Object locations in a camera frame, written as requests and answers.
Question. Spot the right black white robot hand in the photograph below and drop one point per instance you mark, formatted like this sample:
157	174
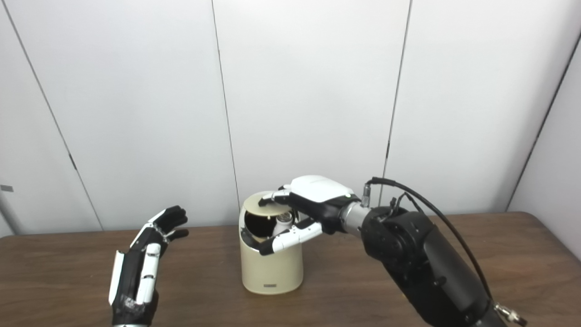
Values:
317	190

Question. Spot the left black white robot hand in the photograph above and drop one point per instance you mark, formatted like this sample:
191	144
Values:
129	281

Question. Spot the round cream bin lid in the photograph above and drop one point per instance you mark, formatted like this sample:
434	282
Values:
274	210

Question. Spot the small white plastic bottle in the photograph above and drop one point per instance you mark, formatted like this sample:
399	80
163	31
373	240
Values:
283	223

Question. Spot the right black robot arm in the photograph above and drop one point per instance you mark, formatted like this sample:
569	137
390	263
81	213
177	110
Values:
413	254

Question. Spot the cream-colored cylindrical bin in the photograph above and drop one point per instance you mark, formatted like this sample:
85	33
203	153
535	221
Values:
270	268

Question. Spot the small gray wall tag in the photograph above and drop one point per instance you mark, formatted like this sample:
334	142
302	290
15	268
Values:
6	188

